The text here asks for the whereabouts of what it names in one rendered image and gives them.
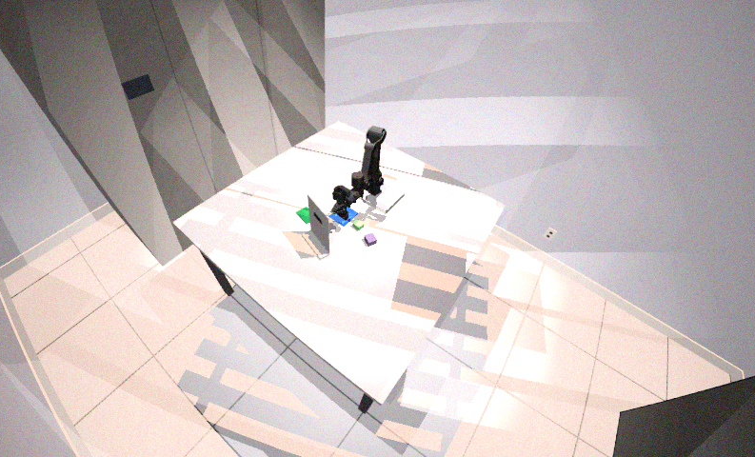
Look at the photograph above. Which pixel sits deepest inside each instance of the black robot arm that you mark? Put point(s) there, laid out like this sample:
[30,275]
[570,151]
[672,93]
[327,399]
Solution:
[369,178]

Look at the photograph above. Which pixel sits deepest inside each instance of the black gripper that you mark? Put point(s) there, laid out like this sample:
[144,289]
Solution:
[347,197]

